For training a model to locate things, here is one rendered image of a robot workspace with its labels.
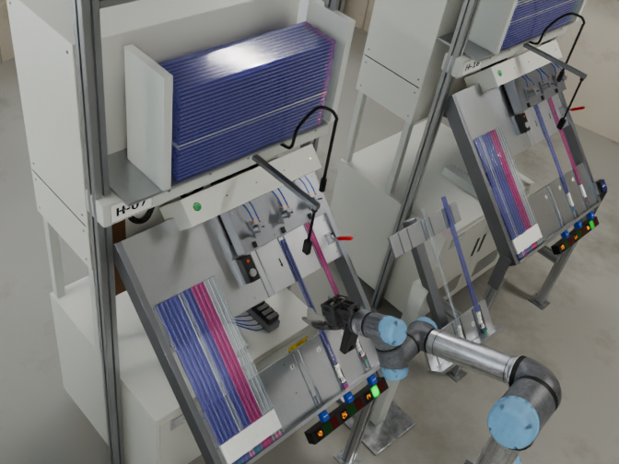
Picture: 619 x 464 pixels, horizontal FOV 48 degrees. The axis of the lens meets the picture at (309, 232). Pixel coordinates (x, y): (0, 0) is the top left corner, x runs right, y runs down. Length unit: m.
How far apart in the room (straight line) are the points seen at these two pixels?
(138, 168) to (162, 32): 0.34
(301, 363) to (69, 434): 1.16
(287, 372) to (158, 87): 0.95
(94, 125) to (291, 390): 0.98
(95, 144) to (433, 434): 2.01
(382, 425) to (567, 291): 1.43
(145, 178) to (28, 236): 1.97
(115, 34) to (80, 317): 1.11
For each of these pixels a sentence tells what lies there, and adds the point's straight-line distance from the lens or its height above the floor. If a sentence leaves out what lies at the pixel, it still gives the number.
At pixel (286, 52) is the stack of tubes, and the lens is 1.85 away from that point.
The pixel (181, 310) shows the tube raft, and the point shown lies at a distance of 1.94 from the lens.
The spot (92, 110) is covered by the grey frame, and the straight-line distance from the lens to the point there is 1.62.
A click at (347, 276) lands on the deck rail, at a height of 0.92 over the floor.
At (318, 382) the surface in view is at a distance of 2.19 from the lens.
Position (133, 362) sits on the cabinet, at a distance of 2.38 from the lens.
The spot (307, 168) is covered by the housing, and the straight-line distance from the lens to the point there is 2.13.
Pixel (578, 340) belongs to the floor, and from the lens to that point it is 3.78.
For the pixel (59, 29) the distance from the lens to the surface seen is 1.75.
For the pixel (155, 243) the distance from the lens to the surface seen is 1.94.
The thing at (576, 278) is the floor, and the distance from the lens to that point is 4.11.
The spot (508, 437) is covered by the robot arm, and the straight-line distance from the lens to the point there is 1.81.
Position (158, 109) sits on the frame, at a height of 1.62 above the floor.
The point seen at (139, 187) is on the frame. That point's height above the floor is 1.39.
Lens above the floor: 2.52
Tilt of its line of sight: 42 degrees down
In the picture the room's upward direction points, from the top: 11 degrees clockwise
